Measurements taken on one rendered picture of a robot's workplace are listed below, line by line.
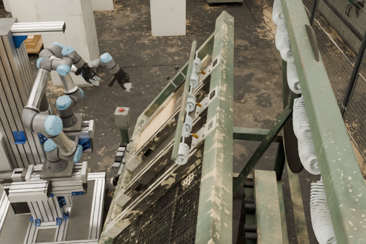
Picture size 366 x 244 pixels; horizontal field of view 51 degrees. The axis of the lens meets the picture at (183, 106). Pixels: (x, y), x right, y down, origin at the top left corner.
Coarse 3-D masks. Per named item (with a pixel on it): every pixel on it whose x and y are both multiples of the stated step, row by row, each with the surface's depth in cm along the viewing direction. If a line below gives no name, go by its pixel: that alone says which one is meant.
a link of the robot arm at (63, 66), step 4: (64, 56) 247; (68, 56) 246; (56, 60) 244; (60, 60) 244; (64, 60) 244; (68, 60) 245; (72, 60) 247; (52, 64) 244; (56, 64) 243; (60, 64) 242; (64, 64) 242; (68, 64) 244; (72, 64) 248; (52, 68) 245; (56, 68) 244; (60, 68) 241; (64, 68) 241; (68, 68) 243; (60, 72) 243; (64, 72) 242; (68, 72) 244
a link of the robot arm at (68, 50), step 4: (64, 48) 249; (68, 48) 246; (72, 48) 249; (64, 52) 246; (68, 52) 246; (72, 52) 248; (76, 52) 252; (72, 56) 248; (76, 56) 251; (80, 56) 254; (76, 60) 252
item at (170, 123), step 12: (204, 72) 241; (204, 84) 243; (204, 96) 248; (168, 120) 266; (156, 132) 277; (168, 132) 270; (144, 144) 285; (156, 144) 279; (132, 156) 294; (144, 156) 287; (132, 168) 297
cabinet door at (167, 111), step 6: (174, 102) 304; (168, 108) 302; (162, 114) 309; (168, 114) 293; (156, 120) 314; (162, 120) 300; (150, 126) 319; (156, 126) 305; (144, 132) 325; (150, 132) 310; (144, 138) 316; (138, 144) 320
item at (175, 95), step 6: (204, 60) 283; (210, 60) 283; (204, 66) 286; (192, 72) 292; (198, 72) 290; (180, 90) 302; (174, 96) 306; (168, 102) 310; (162, 108) 314; (156, 114) 319; (150, 120) 324; (144, 126) 328
